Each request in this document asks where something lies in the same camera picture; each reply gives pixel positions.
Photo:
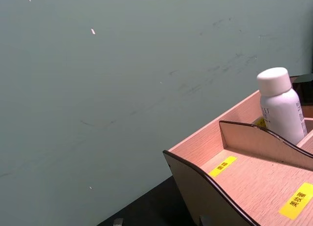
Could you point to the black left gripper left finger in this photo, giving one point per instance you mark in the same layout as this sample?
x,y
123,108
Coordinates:
x,y
118,222

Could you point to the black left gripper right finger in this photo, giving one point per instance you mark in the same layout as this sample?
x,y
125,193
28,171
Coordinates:
x,y
205,221

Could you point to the black table cloth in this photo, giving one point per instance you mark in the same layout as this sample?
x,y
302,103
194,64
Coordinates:
x,y
151,206

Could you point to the light wooden compartment organizer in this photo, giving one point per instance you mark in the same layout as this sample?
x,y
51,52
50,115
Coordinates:
x,y
247,182

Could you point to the small yellow label sticker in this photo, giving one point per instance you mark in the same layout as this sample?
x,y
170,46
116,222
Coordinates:
x,y
223,166
260,123

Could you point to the large yellow label sticker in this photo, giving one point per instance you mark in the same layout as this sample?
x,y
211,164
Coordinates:
x,y
297,200

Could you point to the white plastic bottle with cap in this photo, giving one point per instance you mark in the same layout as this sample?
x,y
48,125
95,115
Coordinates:
x,y
281,106

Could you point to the pale grey-green wall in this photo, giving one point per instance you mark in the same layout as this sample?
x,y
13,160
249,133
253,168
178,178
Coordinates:
x,y
97,89

